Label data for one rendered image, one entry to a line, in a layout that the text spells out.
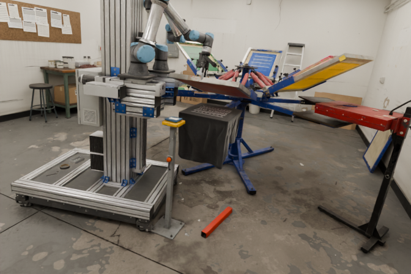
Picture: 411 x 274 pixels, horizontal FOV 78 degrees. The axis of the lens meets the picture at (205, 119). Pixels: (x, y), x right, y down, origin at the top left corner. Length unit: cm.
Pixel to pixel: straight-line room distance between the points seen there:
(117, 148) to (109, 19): 108
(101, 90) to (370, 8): 579
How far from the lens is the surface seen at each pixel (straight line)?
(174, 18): 204
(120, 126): 231
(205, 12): 713
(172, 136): 193
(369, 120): 235
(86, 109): 238
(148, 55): 180
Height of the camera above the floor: 151
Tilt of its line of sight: 16 degrees down
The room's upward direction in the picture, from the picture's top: 5 degrees clockwise
